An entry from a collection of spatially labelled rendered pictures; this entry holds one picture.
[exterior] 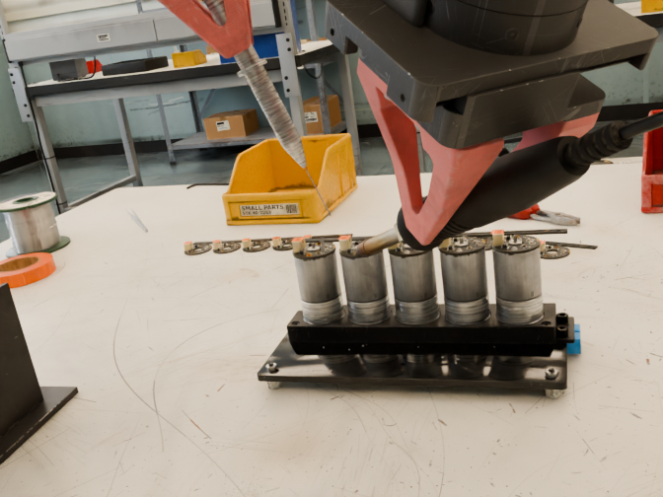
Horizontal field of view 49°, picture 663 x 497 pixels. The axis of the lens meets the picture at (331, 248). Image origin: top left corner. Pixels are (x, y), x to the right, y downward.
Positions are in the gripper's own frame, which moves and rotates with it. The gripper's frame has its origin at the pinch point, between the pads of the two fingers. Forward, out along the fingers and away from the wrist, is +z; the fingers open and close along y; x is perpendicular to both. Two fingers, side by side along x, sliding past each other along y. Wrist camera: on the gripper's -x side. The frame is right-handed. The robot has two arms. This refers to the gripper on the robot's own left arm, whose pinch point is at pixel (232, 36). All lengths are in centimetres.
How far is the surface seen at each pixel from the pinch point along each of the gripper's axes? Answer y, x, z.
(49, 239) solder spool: 30.2, 29.4, 8.2
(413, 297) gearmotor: -1.0, -2.5, 16.3
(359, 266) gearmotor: -0.2, -0.5, 13.7
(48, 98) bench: 292, 127, -20
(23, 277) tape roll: 20.5, 28.4, 9.0
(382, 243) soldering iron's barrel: -3.4, -2.5, 12.0
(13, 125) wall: 541, 264, -30
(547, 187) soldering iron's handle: -13.9, -9.1, 9.3
